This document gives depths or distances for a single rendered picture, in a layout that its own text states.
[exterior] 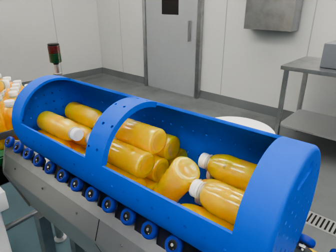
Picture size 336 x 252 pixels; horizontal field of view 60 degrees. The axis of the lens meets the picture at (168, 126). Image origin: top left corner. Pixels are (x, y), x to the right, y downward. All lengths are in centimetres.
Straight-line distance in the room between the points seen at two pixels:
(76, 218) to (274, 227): 63
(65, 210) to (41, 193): 15
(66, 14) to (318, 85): 445
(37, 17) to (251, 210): 554
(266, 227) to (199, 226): 13
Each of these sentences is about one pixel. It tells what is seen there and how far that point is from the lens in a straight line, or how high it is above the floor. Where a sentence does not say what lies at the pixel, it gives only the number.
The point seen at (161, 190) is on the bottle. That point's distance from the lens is 69.
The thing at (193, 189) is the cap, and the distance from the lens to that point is 63.
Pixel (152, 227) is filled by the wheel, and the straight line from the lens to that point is 74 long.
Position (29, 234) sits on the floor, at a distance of 233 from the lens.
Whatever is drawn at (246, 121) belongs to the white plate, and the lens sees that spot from 118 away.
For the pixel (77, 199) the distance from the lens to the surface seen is 94.
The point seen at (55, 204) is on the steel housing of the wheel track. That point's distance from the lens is 105.
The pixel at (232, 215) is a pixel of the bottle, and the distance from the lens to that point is 58.
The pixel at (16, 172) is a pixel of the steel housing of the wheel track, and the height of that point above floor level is 87.
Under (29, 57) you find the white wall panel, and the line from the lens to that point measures 579.
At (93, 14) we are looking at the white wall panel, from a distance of 641.
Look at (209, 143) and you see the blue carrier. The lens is 82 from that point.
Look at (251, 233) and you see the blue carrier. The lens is 51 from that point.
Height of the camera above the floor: 147
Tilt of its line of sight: 23 degrees down
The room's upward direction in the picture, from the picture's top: straight up
